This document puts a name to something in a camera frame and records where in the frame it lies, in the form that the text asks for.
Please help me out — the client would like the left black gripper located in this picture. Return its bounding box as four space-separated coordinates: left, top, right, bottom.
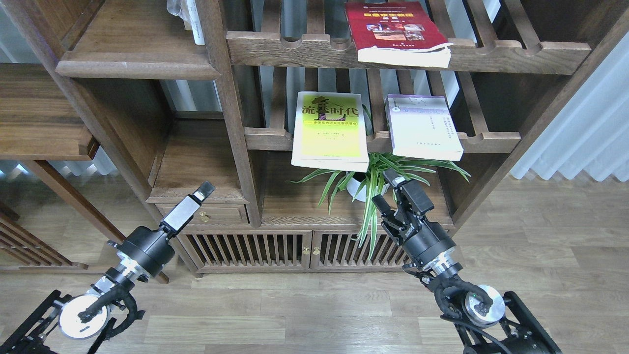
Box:
107 181 214 284

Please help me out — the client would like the red paperback book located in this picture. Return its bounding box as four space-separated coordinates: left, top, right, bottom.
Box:
344 1 452 68

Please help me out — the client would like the green spider plant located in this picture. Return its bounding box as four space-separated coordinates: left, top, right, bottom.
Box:
293 152 470 256

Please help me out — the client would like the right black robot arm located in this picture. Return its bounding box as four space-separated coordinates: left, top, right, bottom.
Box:
372 169 561 354

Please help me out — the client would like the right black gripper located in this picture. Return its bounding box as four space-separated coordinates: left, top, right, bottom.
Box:
372 169 462 276

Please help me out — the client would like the white curtain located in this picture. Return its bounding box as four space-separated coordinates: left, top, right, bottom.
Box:
510 34 629 182

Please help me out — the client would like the white lavender paperback book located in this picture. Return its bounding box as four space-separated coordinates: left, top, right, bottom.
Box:
387 94 463 161

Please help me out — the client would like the white plant pot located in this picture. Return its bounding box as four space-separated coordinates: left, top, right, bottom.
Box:
346 171 390 202

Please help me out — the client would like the yellow green paperback book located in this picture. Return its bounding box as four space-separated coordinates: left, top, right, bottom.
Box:
290 91 369 173

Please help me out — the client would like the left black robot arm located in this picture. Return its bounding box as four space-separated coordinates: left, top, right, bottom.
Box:
0 181 214 354

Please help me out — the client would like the white object on upper shelf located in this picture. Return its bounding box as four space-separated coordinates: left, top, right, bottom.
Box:
167 0 206 45

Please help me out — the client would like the dark wooden bookshelf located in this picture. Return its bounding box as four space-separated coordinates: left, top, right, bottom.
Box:
1 0 628 256

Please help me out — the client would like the small wooden drawer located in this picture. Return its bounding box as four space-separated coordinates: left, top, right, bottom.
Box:
156 203 249 226

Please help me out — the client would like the right slatted cabinet door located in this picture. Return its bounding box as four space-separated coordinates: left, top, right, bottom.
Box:
310 230 411 272

